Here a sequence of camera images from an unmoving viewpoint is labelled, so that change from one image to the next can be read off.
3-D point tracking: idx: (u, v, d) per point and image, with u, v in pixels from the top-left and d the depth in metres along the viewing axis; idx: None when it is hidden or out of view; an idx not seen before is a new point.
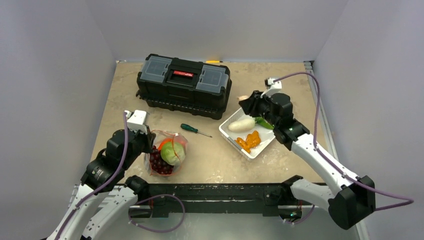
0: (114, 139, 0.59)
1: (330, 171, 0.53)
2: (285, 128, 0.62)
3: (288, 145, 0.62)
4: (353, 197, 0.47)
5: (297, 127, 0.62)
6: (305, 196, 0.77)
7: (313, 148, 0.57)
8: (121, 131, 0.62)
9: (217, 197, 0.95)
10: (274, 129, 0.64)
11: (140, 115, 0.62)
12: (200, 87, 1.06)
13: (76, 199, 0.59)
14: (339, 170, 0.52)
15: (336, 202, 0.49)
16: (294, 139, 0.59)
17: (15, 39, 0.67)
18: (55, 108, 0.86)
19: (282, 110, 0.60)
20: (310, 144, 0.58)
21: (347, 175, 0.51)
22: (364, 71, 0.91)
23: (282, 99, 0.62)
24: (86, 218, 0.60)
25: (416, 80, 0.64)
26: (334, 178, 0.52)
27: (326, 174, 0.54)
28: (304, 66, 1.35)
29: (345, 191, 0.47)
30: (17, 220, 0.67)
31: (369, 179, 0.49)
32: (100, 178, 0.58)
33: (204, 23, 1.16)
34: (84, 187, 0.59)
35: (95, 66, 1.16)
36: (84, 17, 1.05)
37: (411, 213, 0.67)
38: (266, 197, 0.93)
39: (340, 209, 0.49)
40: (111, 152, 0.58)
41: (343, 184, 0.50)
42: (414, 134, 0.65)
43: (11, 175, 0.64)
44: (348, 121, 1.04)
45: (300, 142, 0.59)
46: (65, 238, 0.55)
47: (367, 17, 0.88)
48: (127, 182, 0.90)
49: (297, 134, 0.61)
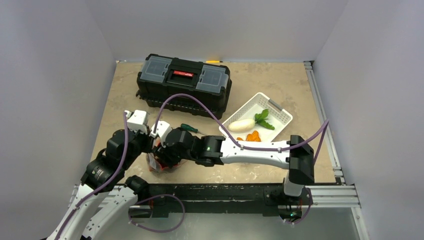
0: (114, 139, 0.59)
1: (269, 154, 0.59)
2: (203, 152, 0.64)
3: (219, 161, 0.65)
4: (299, 162, 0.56)
5: (212, 142, 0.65)
6: (290, 187, 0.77)
7: (239, 148, 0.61)
8: (121, 131, 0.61)
9: (217, 197, 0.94)
10: (197, 160, 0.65)
11: (140, 115, 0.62)
12: (200, 87, 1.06)
13: (76, 199, 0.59)
14: (274, 149, 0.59)
15: (292, 174, 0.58)
16: (219, 155, 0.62)
17: (15, 39, 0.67)
18: (55, 108, 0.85)
19: (183, 144, 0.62)
20: (235, 147, 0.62)
21: (281, 148, 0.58)
22: (363, 70, 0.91)
23: (174, 135, 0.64)
24: (86, 218, 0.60)
25: (416, 80, 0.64)
26: (276, 158, 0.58)
27: (268, 160, 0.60)
28: (304, 66, 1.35)
29: (292, 162, 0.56)
30: (17, 221, 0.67)
31: (296, 136, 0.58)
32: (100, 178, 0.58)
33: (204, 23, 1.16)
34: (84, 187, 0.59)
35: (95, 66, 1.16)
36: (83, 17, 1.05)
37: (411, 213, 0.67)
38: (266, 197, 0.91)
39: (298, 176, 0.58)
40: (111, 152, 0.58)
41: (286, 156, 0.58)
42: (414, 134, 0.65)
43: (11, 175, 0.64)
44: (347, 121, 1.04)
45: (226, 153, 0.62)
46: (65, 238, 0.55)
47: (366, 17, 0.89)
48: (127, 182, 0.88)
49: (216, 148, 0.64)
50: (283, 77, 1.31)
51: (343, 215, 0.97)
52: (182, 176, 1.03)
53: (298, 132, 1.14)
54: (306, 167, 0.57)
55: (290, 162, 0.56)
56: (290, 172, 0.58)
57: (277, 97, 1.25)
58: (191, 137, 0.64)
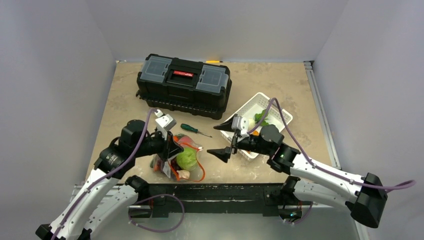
0: (129, 127, 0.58)
1: (339, 182, 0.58)
2: (276, 157, 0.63)
3: (286, 171, 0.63)
4: (369, 200, 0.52)
5: (287, 151, 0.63)
6: (306, 196, 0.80)
7: (311, 166, 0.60)
8: (136, 120, 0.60)
9: (216, 197, 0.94)
10: (269, 162, 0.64)
11: (166, 119, 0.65)
12: (200, 87, 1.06)
13: (88, 183, 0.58)
14: (346, 179, 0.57)
15: (357, 209, 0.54)
16: (290, 165, 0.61)
17: (15, 39, 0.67)
18: (55, 108, 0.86)
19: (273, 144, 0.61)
20: (307, 164, 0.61)
21: (354, 181, 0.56)
22: (364, 70, 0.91)
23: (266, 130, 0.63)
24: (94, 203, 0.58)
25: (416, 80, 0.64)
26: (345, 187, 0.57)
27: (335, 186, 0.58)
28: (304, 66, 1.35)
29: (361, 198, 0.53)
30: (17, 221, 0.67)
31: (373, 176, 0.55)
32: (113, 164, 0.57)
33: (204, 23, 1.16)
34: (97, 172, 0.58)
35: (95, 66, 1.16)
36: (83, 17, 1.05)
37: (411, 213, 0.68)
38: (266, 197, 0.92)
39: (364, 214, 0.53)
40: (125, 139, 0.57)
41: (356, 190, 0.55)
42: (414, 134, 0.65)
43: (11, 175, 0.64)
44: (348, 121, 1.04)
45: (297, 165, 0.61)
46: (72, 221, 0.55)
47: (366, 17, 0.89)
48: (127, 180, 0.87)
49: (289, 157, 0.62)
50: (282, 77, 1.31)
51: (343, 214, 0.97)
52: None
53: (299, 132, 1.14)
54: (376, 209, 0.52)
55: (358, 196, 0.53)
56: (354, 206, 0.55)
57: (277, 97, 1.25)
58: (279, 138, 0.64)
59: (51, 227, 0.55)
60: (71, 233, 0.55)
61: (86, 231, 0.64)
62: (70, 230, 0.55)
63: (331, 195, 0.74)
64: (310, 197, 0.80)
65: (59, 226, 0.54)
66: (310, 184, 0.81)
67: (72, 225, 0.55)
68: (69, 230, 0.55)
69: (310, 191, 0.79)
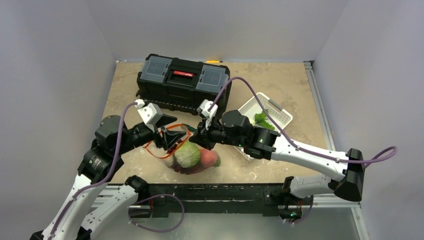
0: (103, 129, 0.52)
1: (325, 162, 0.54)
2: (253, 143, 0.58)
3: (266, 156, 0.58)
4: (357, 176, 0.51)
5: (264, 134, 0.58)
6: (302, 191, 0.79)
7: (294, 149, 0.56)
8: (109, 119, 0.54)
9: (217, 197, 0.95)
10: (246, 149, 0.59)
11: (148, 113, 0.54)
12: (200, 87, 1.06)
13: (73, 190, 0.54)
14: (332, 158, 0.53)
15: (345, 188, 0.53)
16: (272, 149, 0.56)
17: (17, 39, 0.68)
18: (55, 108, 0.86)
19: (242, 129, 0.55)
20: (289, 146, 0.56)
21: (340, 159, 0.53)
22: (364, 70, 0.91)
23: (231, 115, 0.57)
24: (84, 208, 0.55)
25: (416, 80, 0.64)
26: (332, 167, 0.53)
27: (321, 167, 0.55)
28: (304, 66, 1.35)
29: (349, 176, 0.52)
30: (16, 221, 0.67)
31: (355, 150, 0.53)
32: (97, 168, 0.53)
33: (205, 23, 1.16)
34: (82, 177, 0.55)
35: (95, 66, 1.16)
36: (83, 17, 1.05)
37: (411, 213, 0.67)
38: (266, 197, 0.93)
39: (350, 190, 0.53)
40: (102, 142, 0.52)
41: (344, 169, 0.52)
42: (413, 134, 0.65)
43: (11, 175, 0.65)
44: (348, 121, 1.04)
45: (279, 149, 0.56)
46: (62, 230, 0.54)
47: (367, 17, 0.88)
48: (127, 181, 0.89)
49: (268, 141, 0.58)
50: (282, 77, 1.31)
51: (343, 214, 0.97)
52: (183, 177, 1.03)
53: (299, 132, 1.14)
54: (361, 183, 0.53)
55: (347, 175, 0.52)
56: (343, 186, 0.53)
57: (277, 97, 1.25)
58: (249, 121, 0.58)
59: (43, 235, 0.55)
60: None
61: (86, 231, 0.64)
62: (62, 238, 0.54)
63: (317, 182, 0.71)
64: (308, 193, 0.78)
65: (50, 236, 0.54)
66: (302, 178, 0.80)
67: (63, 234, 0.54)
68: (60, 238, 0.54)
69: (301, 185, 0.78)
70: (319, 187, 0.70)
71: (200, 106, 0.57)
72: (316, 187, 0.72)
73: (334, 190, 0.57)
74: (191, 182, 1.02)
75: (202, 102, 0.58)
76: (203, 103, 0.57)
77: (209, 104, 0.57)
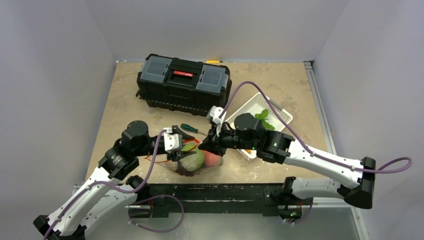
0: (129, 130, 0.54)
1: (339, 169, 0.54)
2: (267, 146, 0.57)
3: (279, 160, 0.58)
4: (371, 185, 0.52)
5: (278, 137, 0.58)
6: (304, 192, 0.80)
7: (309, 154, 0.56)
8: (136, 122, 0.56)
9: (217, 197, 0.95)
10: (258, 153, 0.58)
11: (171, 143, 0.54)
12: (200, 87, 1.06)
13: (90, 180, 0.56)
14: (347, 166, 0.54)
15: (358, 195, 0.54)
16: (286, 154, 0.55)
17: (17, 39, 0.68)
18: (55, 107, 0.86)
19: (256, 132, 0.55)
20: (304, 152, 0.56)
21: (355, 167, 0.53)
22: (364, 69, 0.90)
23: (245, 118, 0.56)
24: (94, 200, 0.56)
25: (416, 79, 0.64)
26: (346, 175, 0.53)
27: (335, 174, 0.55)
28: (304, 66, 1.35)
29: (364, 185, 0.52)
30: (16, 221, 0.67)
31: (370, 159, 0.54)
32: (116, 165, 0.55)
33: (204, 23, 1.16)
34: (100, 170, 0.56)
35: (95, 66, 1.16)
36: (83, 17, 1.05)
37: (412, 214, 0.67)
38: (266, 197, 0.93)
39: (365, 198, 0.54)
40: (125, 143, 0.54)
41: (359, 178, 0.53)
42: (414, 134, 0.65)
43: (11, 174, 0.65)
44: (348, 120, 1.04)
45: (294, 154, 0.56)
46: (69, 216, 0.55)
47: (367, 16, 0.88)
48: (129, 179, 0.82)
49: (282, 145, 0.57)
50: (282, 77, 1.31)
51: (343, 215, 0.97)
52: (183, 177, 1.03)
53: (299, 132, 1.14)
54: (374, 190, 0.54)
55: (361, 184, 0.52)
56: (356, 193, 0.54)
57: (277, 97, 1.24)
58: (263, 125, 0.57)
59: (49, 219, 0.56)
60: (67, 227, 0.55)
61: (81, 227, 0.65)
62: (67, 224, 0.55)
63: (324, 185, 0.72)
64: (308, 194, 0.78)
65: (56, 220, 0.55)
66: (306, 180, 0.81)
67: (69, 220, 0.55)
68: (65, 224, 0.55)
69: (305, 187, 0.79)
70: (326, 191, 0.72)
71: (210, 113, 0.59)
72: (320, 189, 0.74)
73: (346, 195, 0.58)
74: (191, 182, 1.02)
75: (211, 109, 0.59)
76: (212, 109, 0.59)
77: (219, 110, 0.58)
